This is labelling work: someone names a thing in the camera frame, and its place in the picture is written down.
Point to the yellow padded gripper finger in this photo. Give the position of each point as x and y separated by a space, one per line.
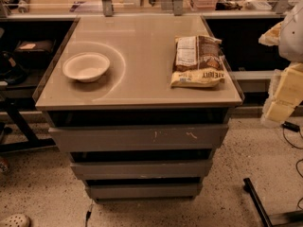
285 94

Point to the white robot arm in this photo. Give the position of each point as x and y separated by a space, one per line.
287 35

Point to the grey top drawer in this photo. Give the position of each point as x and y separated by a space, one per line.
125 138

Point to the grey drawer cabinet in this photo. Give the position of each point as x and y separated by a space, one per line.
135 90

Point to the black power adapter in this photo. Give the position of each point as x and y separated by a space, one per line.
291 126

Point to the brown yellow snack bag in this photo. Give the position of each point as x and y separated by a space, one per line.
197 62

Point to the white paper bowl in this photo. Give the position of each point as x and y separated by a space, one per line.
86 67

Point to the black bag on shelf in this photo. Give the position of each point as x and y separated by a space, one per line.
34 54

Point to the white perforated clog shoe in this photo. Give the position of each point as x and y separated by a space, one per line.
17 220

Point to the black left table frame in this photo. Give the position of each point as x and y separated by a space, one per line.
32 142

